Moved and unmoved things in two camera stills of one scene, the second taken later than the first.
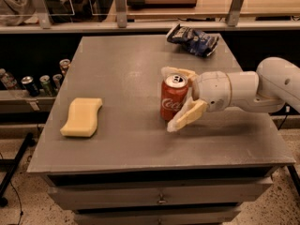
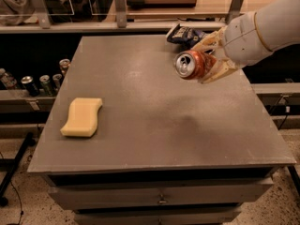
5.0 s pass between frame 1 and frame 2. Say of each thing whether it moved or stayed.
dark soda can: stayed
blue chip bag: stayed
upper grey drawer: stayed
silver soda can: stayed
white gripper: moved
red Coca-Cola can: moved
